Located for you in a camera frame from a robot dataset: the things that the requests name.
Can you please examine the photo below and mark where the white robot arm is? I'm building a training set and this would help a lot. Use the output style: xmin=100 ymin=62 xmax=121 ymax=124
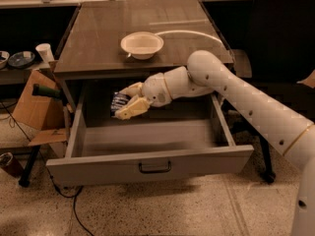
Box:
xmin=114 ymin=50 xmax=315 ymax=236

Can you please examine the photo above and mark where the open grey top drawer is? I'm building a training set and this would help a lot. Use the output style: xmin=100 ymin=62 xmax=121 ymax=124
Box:
xmin=46 ymin=80 xmax=253 ymax=186

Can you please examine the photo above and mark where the brown cardboard box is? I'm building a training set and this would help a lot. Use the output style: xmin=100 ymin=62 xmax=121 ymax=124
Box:
xmin=13 ymin=70 xmax=66 ymax=147

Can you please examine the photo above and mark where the green handled tool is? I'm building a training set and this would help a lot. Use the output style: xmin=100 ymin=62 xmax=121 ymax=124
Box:
xmin=32 ymin=84 xmax=61 ymax=99

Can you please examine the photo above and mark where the grey drawer cabinet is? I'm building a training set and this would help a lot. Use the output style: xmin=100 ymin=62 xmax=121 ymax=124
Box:
xmin=54 ymin=0 xmax=234 ymax=107

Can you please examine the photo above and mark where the white paper bowl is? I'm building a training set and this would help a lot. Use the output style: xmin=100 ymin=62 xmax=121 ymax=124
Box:
xmin=120 ymin=31 xmax=164 ymax=60

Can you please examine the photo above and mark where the black drawer handle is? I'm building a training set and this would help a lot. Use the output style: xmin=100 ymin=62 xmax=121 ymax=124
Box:
xmin=138 ymin=161 xmax=172 ymax=174

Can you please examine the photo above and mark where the brown cup on floor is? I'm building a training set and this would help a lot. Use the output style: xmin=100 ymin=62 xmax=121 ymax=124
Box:
xmin=0 ymin=152 xmax=24 ymax=177

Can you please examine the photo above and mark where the white bowl at left edge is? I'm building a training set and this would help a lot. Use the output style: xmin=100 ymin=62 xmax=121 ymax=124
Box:
xmin=0 ymin=51 xmax=10 ymax=70

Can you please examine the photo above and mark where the black floor cable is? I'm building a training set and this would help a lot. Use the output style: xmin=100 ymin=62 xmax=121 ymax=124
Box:
xmin=0 ymin=100 xmax=95 ymax=236

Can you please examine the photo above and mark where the black stand leg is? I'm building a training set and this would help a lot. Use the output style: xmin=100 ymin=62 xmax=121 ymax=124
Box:
xmin=19 ymin=146 xmax=40 ymax=188

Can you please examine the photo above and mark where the white paper cup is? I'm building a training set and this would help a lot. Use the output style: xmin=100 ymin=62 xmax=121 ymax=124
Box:
xmin=35 ymin=43 xmax=54 ymax=63

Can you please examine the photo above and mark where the dark round plate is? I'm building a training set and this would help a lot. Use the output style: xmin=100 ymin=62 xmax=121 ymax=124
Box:
xmin=8 ymin=51 xmax=35 ymax=70

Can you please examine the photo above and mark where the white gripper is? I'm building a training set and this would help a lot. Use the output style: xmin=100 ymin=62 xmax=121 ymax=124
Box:
xmin=114 ymin=73 xmax=171 ymax=120

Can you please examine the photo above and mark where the black office chair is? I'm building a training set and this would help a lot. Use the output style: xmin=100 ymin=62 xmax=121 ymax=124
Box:
xmin=225 ymin=0 xmax=315 ymax=185

